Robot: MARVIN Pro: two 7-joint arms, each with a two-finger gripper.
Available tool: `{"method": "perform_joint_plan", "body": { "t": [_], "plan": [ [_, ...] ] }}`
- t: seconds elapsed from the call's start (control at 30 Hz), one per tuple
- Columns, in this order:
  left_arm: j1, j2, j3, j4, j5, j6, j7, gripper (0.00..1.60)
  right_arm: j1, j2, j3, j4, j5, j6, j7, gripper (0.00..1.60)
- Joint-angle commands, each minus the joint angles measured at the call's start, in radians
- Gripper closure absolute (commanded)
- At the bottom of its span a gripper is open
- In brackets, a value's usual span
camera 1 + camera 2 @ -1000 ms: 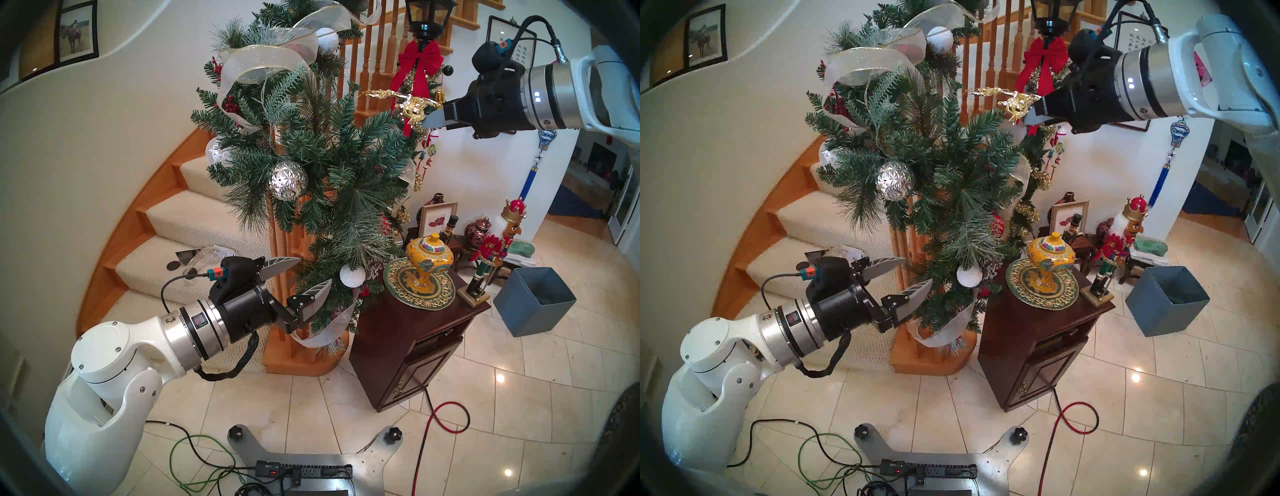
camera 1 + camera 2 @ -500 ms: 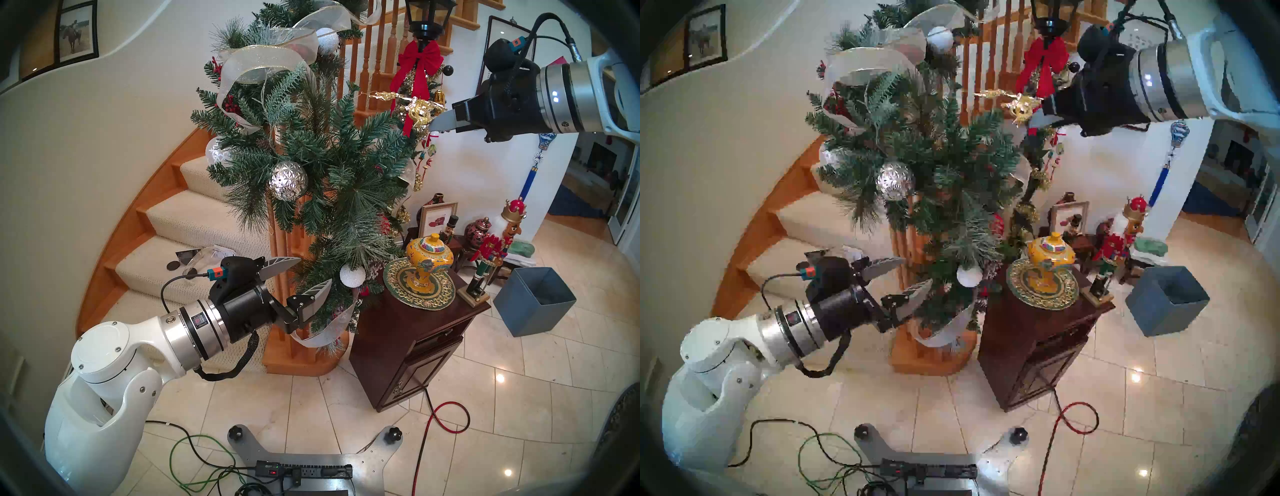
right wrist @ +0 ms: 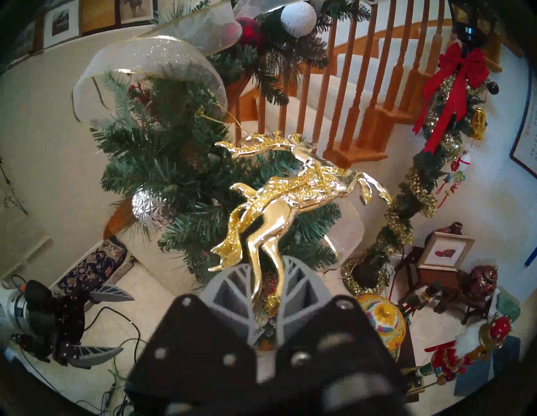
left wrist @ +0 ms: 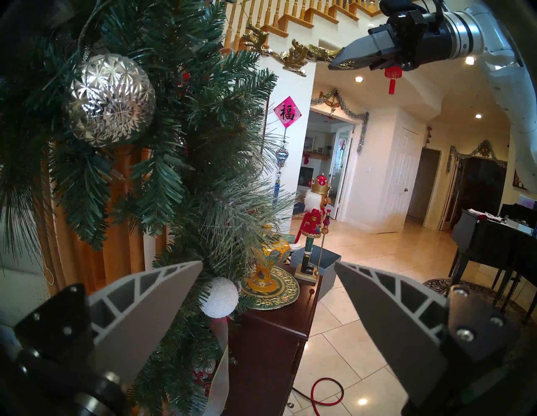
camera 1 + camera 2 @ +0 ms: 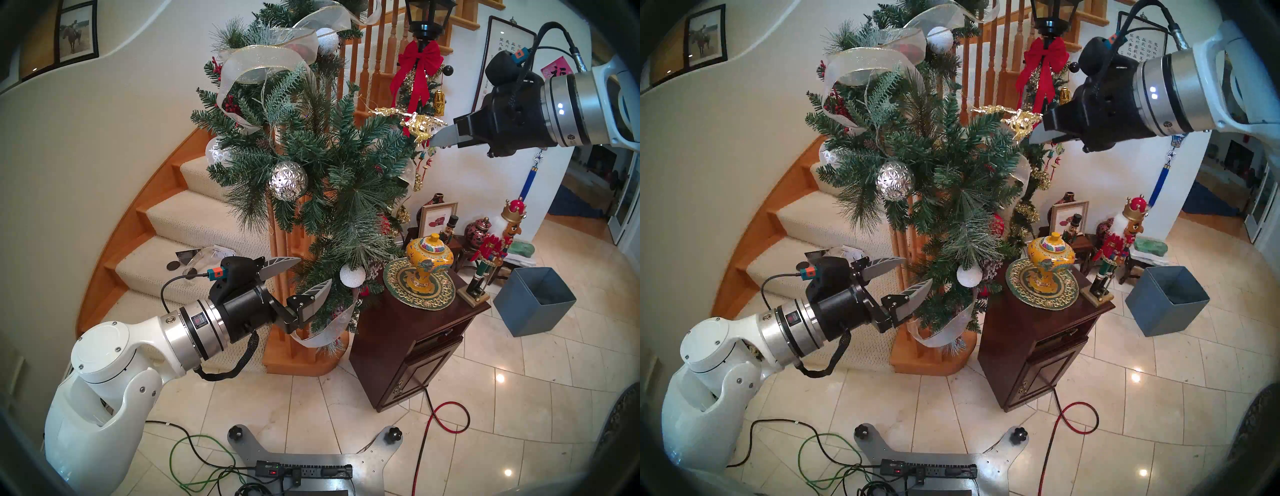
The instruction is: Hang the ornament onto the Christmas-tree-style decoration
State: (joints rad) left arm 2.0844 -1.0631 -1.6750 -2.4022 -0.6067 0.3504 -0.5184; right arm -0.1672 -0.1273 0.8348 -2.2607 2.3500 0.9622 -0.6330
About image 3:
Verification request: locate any red velvet bow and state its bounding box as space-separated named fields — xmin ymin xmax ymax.
xmin=412 ymin=42 xmax=490 ymax=155

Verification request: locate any red ball ornament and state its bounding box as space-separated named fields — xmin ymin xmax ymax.
xmin=235 ymin=17 xmax=263 ymax=47

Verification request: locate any sheer white gold-edged ribbon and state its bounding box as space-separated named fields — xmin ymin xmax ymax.
xmin=323 ymin=201 xmax=365 ymax=269
xmin=72 ymin=0 xmax=244 ymax=126

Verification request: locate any large red crowned nutcracker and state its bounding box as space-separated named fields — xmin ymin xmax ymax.
xmin=415 ymin=315 xmax=514 ymax=384

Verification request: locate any dark wooden stool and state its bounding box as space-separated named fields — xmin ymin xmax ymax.
xmin=434 ymin=285 xmax=495 ymax=325

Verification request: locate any brown pine cone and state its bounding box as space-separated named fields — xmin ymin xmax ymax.
xmin=300 ymin=36 xmax=328 ymax=61

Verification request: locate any gold glitter reindeer ornament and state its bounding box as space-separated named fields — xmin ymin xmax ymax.
xmin=209 ymin=131 xmax=393 ymax=317

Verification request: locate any small silver picture frame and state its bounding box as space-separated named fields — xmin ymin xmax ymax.
xmin=417 ymin=231 xmax=475 ymax=272

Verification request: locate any silver faceted ball ornament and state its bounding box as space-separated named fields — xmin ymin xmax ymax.
xmin=132 ymin=188 xmax=175 ymax=229

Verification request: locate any white framed horse photo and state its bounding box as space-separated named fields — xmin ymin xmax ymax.
xmin=42 ymin=0 xmax=80 ymax=49

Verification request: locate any brown framed picture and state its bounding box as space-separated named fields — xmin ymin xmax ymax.
xmin=80 ymin=0 xmax=118 ymax=35

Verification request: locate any green pine Christmas garland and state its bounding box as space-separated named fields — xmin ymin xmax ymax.
xmin=90 ymin=0 xmax=370 ymax=348

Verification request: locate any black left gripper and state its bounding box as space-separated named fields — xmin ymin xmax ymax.
xmin=25 ymin=280 xmax=135 ymax=370

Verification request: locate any dark patterned rug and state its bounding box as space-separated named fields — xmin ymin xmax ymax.
xmin=55 ymin=239 xmax=135 ymax=294

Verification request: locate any black floor cable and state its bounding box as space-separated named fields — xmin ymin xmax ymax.
xmin=84 ymin=306 xmax=143 ymax=365

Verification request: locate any black figurine on wooden base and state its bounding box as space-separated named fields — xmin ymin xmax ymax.
xmin=401 ymin=365 xmax=424 ymax=395

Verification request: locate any framed horse rider photo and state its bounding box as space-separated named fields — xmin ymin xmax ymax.
xmin=115 ymin=0 xmax=156 ymax=26

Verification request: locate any small dark nutcracker figure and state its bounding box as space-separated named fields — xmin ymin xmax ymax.
xmin=399 ymin=282 xmax=443 ymax=317

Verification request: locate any small dark wooden table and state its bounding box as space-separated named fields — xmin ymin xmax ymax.
xmin=394 ymin=247 xmax=462 ymax=309

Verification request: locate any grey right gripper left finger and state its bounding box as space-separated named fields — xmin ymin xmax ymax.
xmin=125 ymin=263 xmax=258 ymax=405

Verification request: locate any lamp post garland with tinsel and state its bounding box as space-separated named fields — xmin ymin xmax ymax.
xmin=342 ymin=71 xmax=489 ymax=296

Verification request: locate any gold bell ornament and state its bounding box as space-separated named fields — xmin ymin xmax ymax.
xmin=471 ymin=107 xmax=487 ymax=141

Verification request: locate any yellow porcelain lidded jar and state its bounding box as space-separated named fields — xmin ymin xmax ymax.
xmin=357 ymin=294 xmax=407 ymax=361

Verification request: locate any dark cloisonne lidded jar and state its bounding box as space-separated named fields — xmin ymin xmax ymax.
xmin=468 ymin=265 xmax=499 ymax=294

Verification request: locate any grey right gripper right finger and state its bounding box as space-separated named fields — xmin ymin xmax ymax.
xmin=272 ymin=256 xmax=407 ymax=404

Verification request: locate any white glitter ball ornament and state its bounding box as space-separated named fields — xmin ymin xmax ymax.
xmin=280 ymin=1 xmax=317 ymax=38

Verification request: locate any green jade stone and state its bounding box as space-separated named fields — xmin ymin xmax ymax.
xmin=495 ymin=291 xmax=521 ymax=321

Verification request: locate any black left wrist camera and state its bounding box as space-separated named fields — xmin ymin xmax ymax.
xmin=23 ymin=280 xmax=56 ymax=303

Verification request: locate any green cable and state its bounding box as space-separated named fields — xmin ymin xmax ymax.
xmin=110 ymin=338 xmax=140 ymax=416

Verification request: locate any black lantern lamp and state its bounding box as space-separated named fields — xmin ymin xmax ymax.
xmin=447 ymin=0 xmax=498 ymax=47

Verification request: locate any wooden stair balustrade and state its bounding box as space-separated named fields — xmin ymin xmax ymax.
xmin=227 ymin=0 xmax=523 ymax=168

